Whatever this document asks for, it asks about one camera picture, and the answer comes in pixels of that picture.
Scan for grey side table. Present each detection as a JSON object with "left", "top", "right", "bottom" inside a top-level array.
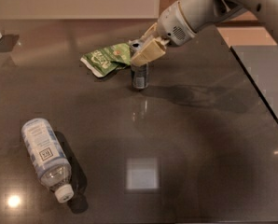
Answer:
[{"left": 230, "top": 45, "right": 278, "bottom": 124}]

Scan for green jalapeno chip bag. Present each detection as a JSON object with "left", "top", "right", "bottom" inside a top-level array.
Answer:
[{"left": 80, "top": 43, "right": 131, "bottom": 78}]

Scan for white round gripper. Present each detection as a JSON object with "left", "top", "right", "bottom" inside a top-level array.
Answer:
[{"left": 130, "top": 1, "right": 196, "bottom": 67}]

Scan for silver redbull can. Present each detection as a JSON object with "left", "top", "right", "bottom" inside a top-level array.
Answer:
[{"left": 129, "top": 39, "right": 148, "bottom": 90}]

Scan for clear plastic water bottle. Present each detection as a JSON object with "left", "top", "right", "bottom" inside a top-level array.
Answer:
[{"left": 21, "top": 118, "right": 74, "bottom": 203}]

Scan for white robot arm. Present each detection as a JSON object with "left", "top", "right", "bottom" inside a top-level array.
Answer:
[{"left": 131, "top": 0, "right": 278, "bottom": 67}]

